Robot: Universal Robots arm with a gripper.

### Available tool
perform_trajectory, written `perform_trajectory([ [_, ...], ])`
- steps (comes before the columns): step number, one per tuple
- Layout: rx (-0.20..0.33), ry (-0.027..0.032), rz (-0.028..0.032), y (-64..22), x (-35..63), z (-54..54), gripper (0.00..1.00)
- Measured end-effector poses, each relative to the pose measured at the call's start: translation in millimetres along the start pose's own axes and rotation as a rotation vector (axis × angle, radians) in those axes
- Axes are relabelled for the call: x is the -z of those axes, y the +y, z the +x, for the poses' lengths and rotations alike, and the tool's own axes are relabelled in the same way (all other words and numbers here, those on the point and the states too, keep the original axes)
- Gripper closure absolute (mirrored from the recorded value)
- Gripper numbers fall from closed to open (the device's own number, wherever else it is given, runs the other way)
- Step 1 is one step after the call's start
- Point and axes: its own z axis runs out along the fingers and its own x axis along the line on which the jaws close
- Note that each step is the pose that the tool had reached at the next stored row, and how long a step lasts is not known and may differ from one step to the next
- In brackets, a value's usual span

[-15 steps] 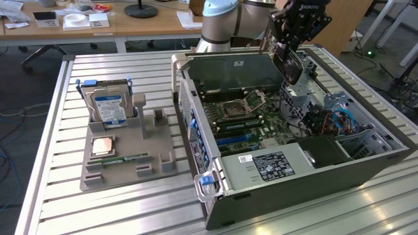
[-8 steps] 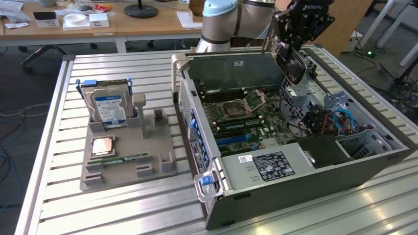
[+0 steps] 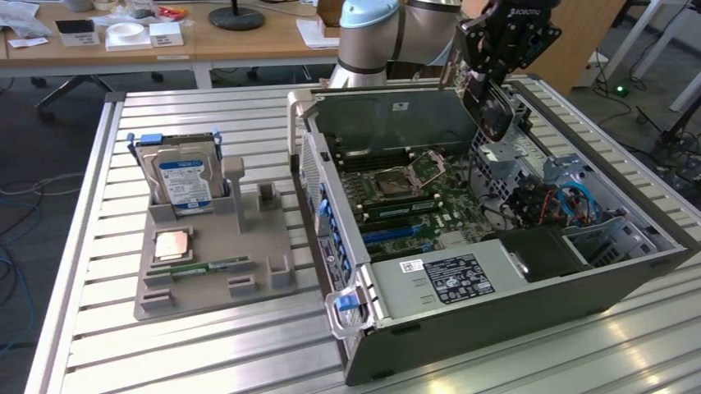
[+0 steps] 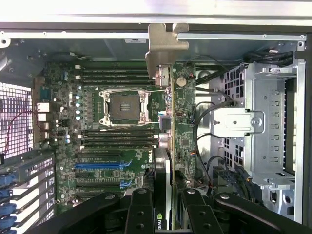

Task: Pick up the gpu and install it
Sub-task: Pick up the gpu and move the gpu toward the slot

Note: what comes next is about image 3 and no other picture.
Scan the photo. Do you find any crumpled clear plastic bag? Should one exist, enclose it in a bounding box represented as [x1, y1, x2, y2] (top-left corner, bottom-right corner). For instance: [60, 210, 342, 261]
[0, 2, 53, 38]

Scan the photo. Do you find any perforated metal drive cage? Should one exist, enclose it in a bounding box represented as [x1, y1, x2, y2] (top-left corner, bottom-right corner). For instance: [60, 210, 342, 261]
[467, 96, 598, 206]

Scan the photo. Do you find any black low-profile graphics card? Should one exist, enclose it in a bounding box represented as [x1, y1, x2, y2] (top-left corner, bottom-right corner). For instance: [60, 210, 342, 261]
[439, 40, 521, 144]

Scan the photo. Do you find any silver CPU chip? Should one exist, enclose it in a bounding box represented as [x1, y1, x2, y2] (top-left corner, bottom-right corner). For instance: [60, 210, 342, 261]
[151, 230, 192, 262]

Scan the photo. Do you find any CPU socket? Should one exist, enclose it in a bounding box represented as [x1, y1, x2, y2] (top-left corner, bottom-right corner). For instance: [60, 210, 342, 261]
[371, 166, 428, 204]

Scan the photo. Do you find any blue disk wire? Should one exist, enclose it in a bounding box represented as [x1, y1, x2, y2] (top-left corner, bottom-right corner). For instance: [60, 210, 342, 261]
[558, 180, 603, 225]

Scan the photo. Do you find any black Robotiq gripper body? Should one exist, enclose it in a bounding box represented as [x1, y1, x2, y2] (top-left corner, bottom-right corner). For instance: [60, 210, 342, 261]
[479, 0, 551, 71]

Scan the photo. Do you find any wooden office desk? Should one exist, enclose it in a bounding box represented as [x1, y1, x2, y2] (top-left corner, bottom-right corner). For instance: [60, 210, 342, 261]
[193, 0, 494, 89]
[0, 2, 197, 89]

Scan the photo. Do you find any silver metal disk bay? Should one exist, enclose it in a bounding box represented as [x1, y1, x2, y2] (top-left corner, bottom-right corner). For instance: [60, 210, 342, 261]
[562, 215, 659, 267]

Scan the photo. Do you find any open dark grey PC case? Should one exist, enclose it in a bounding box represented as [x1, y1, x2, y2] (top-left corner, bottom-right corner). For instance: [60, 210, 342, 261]
[287, 75, 691, 387]

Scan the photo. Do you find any grey printed parts rack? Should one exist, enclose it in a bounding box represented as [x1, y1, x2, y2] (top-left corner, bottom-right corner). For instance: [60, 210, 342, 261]
[132, 157, 300, 322]

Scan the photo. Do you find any black chair base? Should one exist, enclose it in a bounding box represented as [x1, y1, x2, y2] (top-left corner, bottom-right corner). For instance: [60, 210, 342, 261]
[32, 69, 165, 122]

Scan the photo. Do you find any white box with black top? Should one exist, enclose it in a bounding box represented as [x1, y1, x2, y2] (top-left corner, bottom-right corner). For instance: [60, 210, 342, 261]
[53, 19, 100, 47]

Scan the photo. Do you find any white metal desk frame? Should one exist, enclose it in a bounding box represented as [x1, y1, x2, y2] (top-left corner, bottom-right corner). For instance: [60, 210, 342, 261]
[599, 0, 701, 112]

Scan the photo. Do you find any hard disk in blue caddy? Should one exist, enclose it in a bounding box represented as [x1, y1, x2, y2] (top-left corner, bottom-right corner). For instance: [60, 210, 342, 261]
[124, 126, 223, 217]

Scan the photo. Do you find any green motherboard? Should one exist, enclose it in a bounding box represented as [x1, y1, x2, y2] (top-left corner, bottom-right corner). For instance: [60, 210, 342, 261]
[327, 137, 505, 263]

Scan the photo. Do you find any white tape roll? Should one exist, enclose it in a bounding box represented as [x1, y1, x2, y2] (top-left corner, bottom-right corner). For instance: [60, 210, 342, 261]
[107, 22, 143, 39]

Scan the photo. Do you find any black round lamp base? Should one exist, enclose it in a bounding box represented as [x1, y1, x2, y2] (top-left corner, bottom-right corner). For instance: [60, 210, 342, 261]
[207, 0, 267, 30]

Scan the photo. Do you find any brown wooden cabinet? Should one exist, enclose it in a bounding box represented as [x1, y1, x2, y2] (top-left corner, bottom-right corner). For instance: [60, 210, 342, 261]
[514, 0, 629, 94]

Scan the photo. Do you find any white cube box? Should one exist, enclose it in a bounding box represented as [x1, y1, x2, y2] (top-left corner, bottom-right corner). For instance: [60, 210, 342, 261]
[148, 21, 183, 49]

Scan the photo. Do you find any silver chipset heatsink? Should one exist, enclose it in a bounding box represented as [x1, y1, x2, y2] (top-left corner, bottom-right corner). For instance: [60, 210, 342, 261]
[436, 230, 470, 248]

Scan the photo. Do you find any white paper stack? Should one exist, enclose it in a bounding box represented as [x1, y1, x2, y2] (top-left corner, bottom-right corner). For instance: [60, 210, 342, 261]
[295, 16, 342, 50]

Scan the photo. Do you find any black tripod stand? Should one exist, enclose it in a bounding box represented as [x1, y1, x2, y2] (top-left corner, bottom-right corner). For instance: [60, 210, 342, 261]
[655, 73, 701, 186]

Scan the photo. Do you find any grey power supply unit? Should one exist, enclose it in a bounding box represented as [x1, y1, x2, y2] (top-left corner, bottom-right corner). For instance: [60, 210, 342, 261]
[368, 240, 530, 322]

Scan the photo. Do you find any white flat box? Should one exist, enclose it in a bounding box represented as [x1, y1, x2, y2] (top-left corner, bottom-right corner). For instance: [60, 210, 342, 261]
[103, 30, 155, 53]

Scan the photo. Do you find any metal socket cover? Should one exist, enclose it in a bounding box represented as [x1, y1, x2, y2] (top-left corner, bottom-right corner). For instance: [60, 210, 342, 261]
[406, 149, 446, 192]

